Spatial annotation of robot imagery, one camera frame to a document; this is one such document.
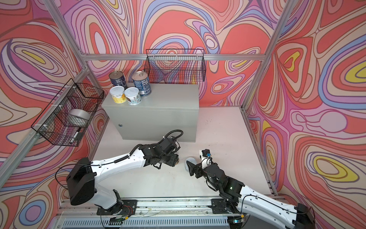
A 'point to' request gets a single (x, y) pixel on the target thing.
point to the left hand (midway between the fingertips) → (176, 156)
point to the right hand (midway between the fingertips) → (194, 162)
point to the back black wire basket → (176, 66)
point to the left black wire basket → (66, 119)
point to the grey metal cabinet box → (170, 107)
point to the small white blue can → (191, 160)
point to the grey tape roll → (78, 117)
